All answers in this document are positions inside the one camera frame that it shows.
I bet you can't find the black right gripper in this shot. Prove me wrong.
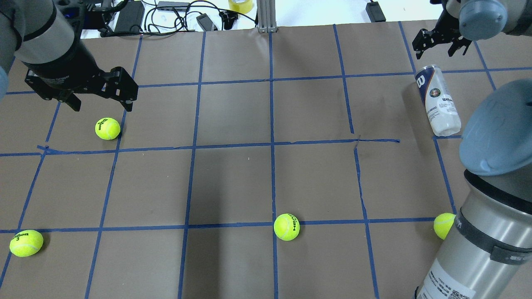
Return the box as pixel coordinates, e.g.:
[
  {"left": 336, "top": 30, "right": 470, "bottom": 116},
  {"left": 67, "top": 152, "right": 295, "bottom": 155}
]
[{"left": 412, "top": 8, "right": 472, "bottom": 59}]

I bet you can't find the tennis ball near right gripper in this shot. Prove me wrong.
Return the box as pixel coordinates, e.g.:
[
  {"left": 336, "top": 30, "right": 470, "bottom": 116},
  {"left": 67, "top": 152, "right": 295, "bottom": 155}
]
[{"left": 433, "top": 213, "right": 456, "bottom": 240}]

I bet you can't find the black power adapter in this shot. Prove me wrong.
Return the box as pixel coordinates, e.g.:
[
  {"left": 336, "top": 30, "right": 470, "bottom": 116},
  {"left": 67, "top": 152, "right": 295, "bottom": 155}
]
[{"left": 113, "top": 1, "right": 145, "bottom": 34}]

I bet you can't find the black cables bundle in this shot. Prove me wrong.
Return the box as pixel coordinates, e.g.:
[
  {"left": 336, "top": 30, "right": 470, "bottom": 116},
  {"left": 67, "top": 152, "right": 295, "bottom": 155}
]
[{"left": 143, "top": 0, "right": 256, "bottom": 33}]

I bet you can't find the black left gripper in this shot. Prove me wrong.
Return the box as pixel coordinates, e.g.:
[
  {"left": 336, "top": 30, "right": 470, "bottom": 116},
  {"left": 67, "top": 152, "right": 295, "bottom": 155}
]
[{"left": 24, "top": 63, "right": 138, "bottom": 112}]

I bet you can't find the yellow tape roll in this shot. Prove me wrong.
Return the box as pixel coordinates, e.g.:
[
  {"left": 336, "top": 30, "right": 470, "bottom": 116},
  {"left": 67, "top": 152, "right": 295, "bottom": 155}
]
[{"left": 228, "top": 0, "right": 254, "bottom": 15}]

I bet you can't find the clear tennis ball can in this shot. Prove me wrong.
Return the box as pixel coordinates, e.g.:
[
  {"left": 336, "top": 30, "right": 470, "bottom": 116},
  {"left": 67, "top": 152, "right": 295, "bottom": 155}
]
[{"left": 415, "top": 65, "right": 462, "bottom": 137}]

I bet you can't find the far Wilson tennis ball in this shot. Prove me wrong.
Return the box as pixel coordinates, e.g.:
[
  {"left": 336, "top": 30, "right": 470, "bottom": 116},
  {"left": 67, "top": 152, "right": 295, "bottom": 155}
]
[{"left": 9, "top": 230, "right": 44, "bottom": 257}]

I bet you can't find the centre Head tennis ball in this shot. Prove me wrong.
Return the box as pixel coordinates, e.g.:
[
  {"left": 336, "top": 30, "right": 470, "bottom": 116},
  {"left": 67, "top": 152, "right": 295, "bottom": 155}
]
[{"left": 273, "top": 213, "right": 300, "bottom": 242}]

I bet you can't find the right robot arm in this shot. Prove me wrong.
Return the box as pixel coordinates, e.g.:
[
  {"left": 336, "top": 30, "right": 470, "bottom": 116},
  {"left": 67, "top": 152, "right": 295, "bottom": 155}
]
[{"left": 412, "top": 0, "right": 532, "bottom": 299}]

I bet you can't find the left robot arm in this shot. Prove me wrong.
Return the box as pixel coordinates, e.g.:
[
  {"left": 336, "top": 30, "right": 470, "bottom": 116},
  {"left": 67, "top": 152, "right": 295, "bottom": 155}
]
[{"left": 0, "top": 0, "right": 138, "bottom": 112}]

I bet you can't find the near Wilson tennis ball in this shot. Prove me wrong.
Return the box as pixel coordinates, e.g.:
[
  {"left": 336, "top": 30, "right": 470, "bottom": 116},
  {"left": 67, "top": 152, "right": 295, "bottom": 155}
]
[{"left": 95, "top": 118, "right": 121, "bottom": 140}]

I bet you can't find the wilson tennis ball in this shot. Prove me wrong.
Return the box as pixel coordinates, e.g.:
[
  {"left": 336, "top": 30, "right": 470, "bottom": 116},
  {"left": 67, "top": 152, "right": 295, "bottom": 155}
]
[
  {"left": 9, "top": 230, "right": 44, "bottom": 257},
  {"left": 95, "top": 118, "right": 121, "bottom": 140}
]

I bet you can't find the aluminium frame post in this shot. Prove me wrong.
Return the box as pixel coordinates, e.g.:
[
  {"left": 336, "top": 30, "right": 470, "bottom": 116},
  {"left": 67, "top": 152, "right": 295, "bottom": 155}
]
[{"left": 256, "top": 0, "right": 278, "bottom": 33}]

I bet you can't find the small black adapter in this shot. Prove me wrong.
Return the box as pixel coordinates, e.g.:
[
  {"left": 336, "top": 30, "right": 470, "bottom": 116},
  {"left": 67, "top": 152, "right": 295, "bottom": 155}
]
[{"left": 365, "top": 0, "right": 387, "bottom": 23}]

